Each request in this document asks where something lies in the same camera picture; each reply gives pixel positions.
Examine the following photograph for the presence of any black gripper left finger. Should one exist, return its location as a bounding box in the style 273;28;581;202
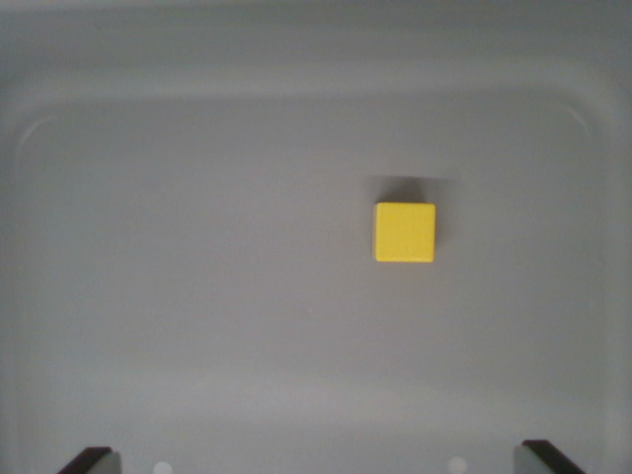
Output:
56;445;121;474

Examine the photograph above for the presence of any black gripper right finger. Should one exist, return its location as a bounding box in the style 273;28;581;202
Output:
513;438;589;474

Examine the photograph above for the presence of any yellow wooden cube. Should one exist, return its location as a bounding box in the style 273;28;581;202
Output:
372;201;437;264

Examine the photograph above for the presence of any white plastic bin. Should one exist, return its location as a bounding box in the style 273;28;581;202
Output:
0;0;632;474

